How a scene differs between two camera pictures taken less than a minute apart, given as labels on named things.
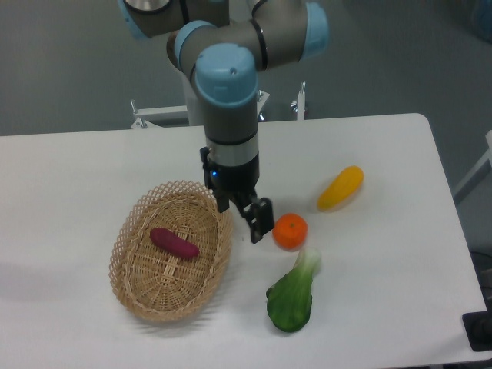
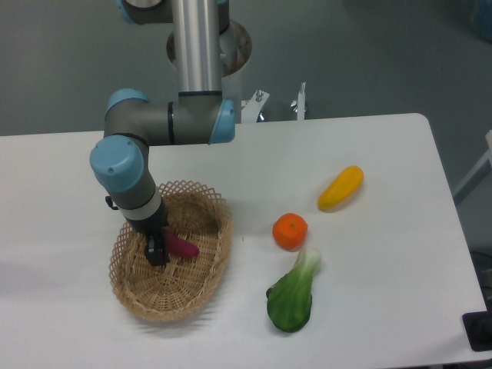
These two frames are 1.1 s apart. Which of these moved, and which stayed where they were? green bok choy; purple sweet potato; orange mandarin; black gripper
Moved: black gripper
Stayed: green bok choy; purple sweet potato; orange mandarin
